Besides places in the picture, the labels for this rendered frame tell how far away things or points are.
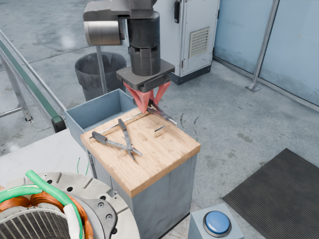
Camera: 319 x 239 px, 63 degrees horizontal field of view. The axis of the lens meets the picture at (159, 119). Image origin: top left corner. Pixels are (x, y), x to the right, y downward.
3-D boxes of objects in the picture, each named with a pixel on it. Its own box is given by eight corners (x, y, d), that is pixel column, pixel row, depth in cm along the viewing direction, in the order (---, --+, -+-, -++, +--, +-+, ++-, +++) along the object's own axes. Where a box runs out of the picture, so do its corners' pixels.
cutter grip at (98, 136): (92, 137, 57) (90, 132, 56) (95, 135, 57) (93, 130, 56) (105, 145, 55) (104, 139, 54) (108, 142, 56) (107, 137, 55)
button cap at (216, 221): (211, 237, 44) (212, 234, 44) (201, 216, 47) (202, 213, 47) (232, 230, 45) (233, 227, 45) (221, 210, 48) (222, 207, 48)
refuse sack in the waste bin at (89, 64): (75, 98, 220) (65, 60, 198) (115, 83, 239) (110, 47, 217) (96, 121, 197) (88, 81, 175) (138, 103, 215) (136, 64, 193)
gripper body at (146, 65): (116, 79, 52) (111, 44, 47) (155, 63, 57) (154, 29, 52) (136, 93, 48) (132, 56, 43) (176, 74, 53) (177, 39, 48)
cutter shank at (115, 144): (105, 143, 55) (105, 141, 54) (107, 141, 55) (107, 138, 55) (130, 152, 53) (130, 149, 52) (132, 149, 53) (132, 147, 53)
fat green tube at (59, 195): (27, 179, 40) (23, 171, 39) (52, 167, 42) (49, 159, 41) (64, 257, 32) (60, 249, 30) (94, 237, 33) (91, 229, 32)
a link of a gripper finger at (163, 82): (126, 108, 58) (122, 70, 52) (151, 96, 61) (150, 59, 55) (145, 123, 54) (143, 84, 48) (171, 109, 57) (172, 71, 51)
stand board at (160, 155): (81, 142, 61) (79, 134, 60) (145, 110, 71) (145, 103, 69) (131, 198, 49) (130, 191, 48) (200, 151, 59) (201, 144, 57)
